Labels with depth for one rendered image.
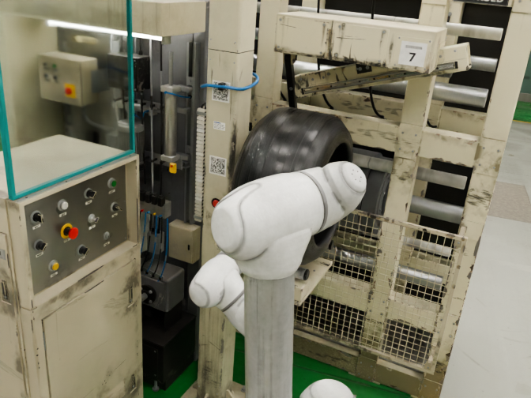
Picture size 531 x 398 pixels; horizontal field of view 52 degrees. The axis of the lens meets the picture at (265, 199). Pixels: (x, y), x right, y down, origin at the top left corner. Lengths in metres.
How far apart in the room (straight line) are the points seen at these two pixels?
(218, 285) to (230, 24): 0.93
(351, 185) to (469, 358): 2.44
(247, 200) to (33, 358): 1.22
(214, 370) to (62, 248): 1.01
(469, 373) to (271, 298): 2.33
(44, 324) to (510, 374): 2.44
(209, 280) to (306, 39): 1.05
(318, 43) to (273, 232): 1.28
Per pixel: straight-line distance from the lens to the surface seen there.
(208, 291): 1.48
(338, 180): 1.03
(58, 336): 2.01
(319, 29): 2.11
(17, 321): 1.96
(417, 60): 2.02
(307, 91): 2.30
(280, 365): 1.13
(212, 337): 2.50
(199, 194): 2.20
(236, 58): 1.97
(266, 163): 1.81
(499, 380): 3.31
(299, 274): 2.02
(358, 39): 2.07
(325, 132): 1.87
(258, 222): 0.93
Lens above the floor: 1.94
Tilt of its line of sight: 23 degrees down
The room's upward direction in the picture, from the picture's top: 5 degrees clockwise
